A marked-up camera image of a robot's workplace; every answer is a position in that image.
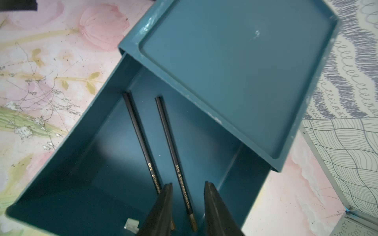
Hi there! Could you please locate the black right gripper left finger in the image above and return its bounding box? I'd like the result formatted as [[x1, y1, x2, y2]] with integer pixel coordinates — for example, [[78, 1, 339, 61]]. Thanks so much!
[[136, 183, 173, 236]]

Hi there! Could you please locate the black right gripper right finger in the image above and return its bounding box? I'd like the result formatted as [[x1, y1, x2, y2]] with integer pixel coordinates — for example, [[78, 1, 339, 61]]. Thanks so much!
[[204, 181, 244, 236]]

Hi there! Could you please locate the black charcoal pencil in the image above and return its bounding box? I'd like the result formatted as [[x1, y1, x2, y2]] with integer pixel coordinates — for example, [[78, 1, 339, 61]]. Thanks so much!
[[155, 96, 198, 232], [122, 92, 176, 231]]

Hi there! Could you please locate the teal drawer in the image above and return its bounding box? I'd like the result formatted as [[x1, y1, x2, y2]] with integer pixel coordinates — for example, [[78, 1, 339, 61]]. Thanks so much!
[[6, 55, 271, 236]]

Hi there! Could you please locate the teal drawer cabinet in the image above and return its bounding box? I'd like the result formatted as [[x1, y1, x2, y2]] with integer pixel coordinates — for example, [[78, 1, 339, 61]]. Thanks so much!
[[119, 1, 341, 172]]

